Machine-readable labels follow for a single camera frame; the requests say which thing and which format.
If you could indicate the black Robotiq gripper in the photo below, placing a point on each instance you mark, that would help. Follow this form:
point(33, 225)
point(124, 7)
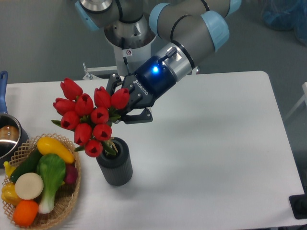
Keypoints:
point(149, 82)

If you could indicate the red tulip bouquet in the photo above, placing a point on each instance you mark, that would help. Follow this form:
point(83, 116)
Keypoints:
point(90, 118)

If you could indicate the dark grey ribbed vase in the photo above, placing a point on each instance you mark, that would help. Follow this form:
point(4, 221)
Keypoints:
point(117, 170)

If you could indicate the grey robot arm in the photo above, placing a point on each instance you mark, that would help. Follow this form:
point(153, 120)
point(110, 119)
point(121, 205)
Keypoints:
point(153, 52)

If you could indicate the purple red onion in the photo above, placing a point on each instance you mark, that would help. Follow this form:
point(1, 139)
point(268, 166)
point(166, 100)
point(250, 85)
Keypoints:
point(71, 174)

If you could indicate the yellow squash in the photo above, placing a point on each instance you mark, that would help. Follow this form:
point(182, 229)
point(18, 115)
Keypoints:
point(48, 145)

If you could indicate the green bok choy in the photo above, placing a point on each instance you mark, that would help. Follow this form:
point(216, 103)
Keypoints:
point(51, 168)

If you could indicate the woven wicker basket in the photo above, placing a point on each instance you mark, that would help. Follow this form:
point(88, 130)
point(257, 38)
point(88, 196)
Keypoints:
point(65, 198)

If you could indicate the dark green cucumber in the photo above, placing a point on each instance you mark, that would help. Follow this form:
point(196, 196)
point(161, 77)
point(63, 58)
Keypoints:
point(27, 166)

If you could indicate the orange fruit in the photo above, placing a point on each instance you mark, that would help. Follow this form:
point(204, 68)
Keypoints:
point(25, 213)

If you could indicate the yellow bell pepper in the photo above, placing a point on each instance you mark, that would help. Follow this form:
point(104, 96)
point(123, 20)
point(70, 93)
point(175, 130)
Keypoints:
point(9, 194)

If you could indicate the blue plastic bag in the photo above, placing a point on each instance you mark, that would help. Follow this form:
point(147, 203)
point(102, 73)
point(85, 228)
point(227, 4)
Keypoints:
point(286, 15)

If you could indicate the black device at table edge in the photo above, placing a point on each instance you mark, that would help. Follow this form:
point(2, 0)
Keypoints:
point(299, 206)

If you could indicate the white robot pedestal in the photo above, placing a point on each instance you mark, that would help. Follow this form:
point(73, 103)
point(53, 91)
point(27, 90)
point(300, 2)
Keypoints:
point(132, 46)

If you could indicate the blue handled saucepan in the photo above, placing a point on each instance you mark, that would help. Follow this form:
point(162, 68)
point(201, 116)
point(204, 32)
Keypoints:
point(12, 135)

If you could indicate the white frame at right edge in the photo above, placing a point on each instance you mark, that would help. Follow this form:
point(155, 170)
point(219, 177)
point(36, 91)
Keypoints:
point(299, 106)

